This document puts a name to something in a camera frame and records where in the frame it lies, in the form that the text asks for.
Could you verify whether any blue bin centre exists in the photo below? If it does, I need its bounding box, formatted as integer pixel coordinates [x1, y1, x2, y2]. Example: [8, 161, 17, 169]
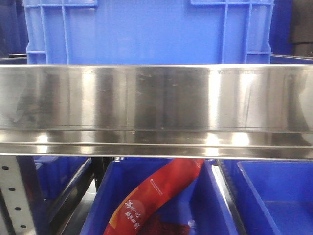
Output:
[80, 158, 238, 235]

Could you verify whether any blue bin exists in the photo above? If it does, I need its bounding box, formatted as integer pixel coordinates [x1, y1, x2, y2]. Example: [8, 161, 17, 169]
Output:
[80, 158, 238, 235]
[222, 160, 313, 235]

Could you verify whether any blue bin right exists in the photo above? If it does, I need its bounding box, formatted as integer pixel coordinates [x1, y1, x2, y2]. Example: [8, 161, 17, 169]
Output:
[222, 160, 313, 235]

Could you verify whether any red printed bag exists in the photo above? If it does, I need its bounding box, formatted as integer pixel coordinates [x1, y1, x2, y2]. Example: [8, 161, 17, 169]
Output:
[103, 158, 204, 235]

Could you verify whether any large light blue crate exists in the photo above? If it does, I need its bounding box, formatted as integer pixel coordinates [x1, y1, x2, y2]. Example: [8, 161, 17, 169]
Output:
[24, 0, 274, 65]

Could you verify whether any perforated grey shelf upright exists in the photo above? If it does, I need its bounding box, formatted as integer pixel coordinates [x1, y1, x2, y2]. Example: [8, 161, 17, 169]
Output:
[0, 156, 36, 235]

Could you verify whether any stainless steel shelf rail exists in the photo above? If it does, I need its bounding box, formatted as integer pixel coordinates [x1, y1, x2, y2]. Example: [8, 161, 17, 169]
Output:
[0, 64, 313, 161]

